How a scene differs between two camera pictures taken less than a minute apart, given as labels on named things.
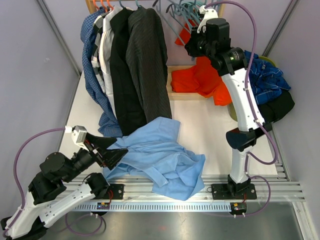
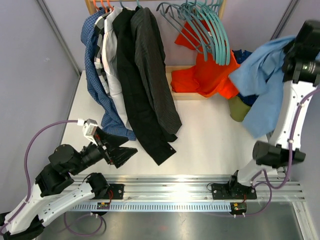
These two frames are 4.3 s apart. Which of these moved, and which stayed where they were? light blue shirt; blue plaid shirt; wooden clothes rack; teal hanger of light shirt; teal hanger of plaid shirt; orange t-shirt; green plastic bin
Moved: blue plaid shirt; teal hanger of plaid shirt; light blue shirt; teal hanger of light shirt; green plastic bin
Stayed: orange t-shirt; wooden clothes rack
